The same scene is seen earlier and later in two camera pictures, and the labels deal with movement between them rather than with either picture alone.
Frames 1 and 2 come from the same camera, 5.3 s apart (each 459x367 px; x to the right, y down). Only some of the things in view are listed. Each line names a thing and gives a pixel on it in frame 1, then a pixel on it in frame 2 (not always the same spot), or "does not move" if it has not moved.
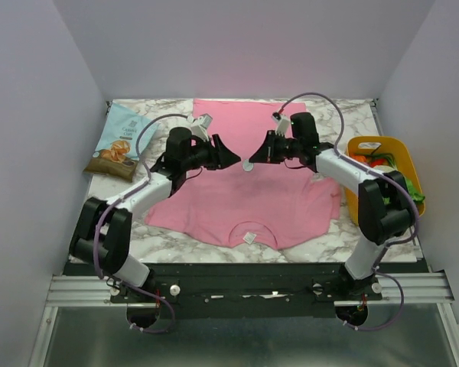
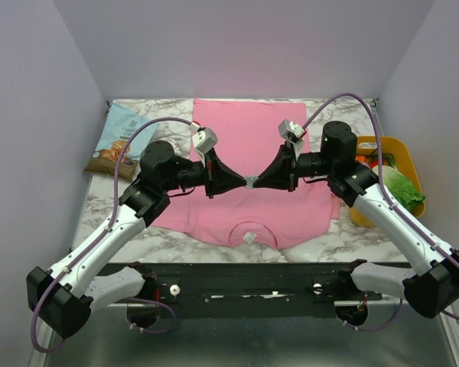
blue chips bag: x=115 y=155 does not move
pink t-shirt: x=249 y=205 does not move
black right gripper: x=270 y=147 → x=291 y=173
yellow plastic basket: x=394 y=146 does not move
